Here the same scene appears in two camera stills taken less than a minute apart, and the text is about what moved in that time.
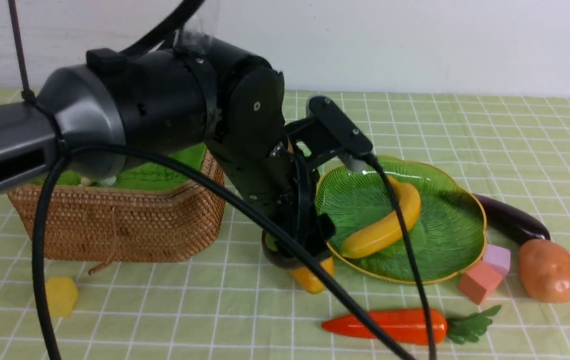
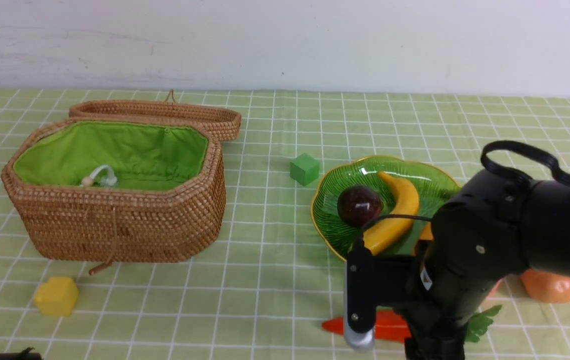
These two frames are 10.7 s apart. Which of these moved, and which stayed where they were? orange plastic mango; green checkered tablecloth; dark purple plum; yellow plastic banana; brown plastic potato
Moved: orange plastic mango; dark purple plum
Stayed: brown plastic potato; green checkered tablecloth; yellow plastic banana
